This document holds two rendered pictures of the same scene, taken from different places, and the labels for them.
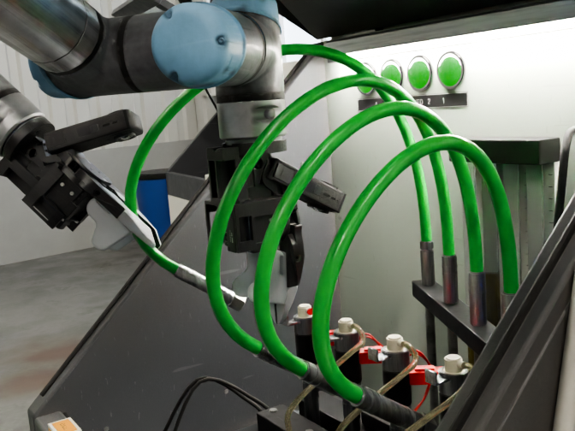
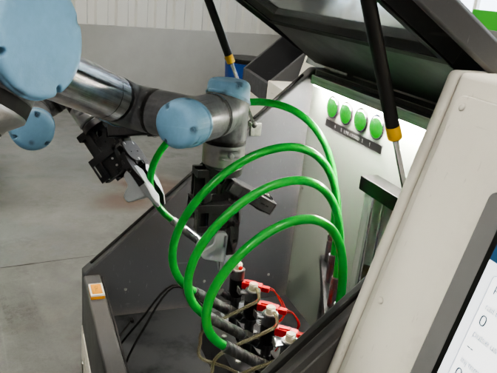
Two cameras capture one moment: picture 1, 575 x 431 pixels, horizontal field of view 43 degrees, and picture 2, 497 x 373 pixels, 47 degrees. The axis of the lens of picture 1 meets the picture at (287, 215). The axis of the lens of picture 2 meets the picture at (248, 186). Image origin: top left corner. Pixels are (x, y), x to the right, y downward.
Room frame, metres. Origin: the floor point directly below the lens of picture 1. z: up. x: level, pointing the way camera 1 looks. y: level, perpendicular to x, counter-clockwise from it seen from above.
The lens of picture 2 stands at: (-0.14, -0.18, 1.62)
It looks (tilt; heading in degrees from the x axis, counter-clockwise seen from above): 19 degrees down; 9
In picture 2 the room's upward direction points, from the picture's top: 6 degrees clockwise
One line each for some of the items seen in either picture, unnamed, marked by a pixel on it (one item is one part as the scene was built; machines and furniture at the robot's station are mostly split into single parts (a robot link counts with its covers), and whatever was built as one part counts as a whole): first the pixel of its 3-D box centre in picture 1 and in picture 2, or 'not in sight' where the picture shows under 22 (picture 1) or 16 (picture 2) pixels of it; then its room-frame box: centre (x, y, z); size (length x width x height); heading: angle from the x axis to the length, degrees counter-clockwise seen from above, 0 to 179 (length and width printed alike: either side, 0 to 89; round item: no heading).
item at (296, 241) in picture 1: (286, 247); (229, 231); (0.79, 0.00, 1.19); 0.05 x 0.02 x 0.09; 32
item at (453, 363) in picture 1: (454, 371); (290, 341); (0.63, -0.14, 1.10); 0.02 x 0.02 x 0.03
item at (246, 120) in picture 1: (253, 122); (223, 155); (0.80, 0.03, 1.34); 0.08 x 0.08 x 0.05
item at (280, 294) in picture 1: (269, 290); (216, 253); (0.79, 0.03, 1.15); 0.06 x 0.03 x 0.09; 122
